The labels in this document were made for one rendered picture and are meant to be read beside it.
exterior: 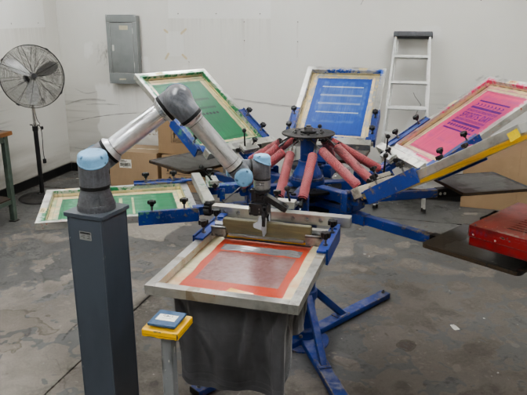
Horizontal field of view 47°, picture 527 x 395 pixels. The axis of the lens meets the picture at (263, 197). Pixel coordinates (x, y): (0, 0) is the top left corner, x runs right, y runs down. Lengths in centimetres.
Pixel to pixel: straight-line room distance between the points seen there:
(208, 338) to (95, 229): 61
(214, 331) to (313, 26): 479
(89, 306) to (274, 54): 469
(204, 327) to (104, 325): 45
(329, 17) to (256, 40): 84
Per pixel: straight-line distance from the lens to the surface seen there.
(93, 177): 244
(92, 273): 255
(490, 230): 264
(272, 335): 231
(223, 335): 238
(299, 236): 267
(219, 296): 220
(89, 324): 267
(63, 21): 792
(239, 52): 695
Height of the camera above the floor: 195
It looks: 17 degrees down
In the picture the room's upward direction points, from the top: straight up
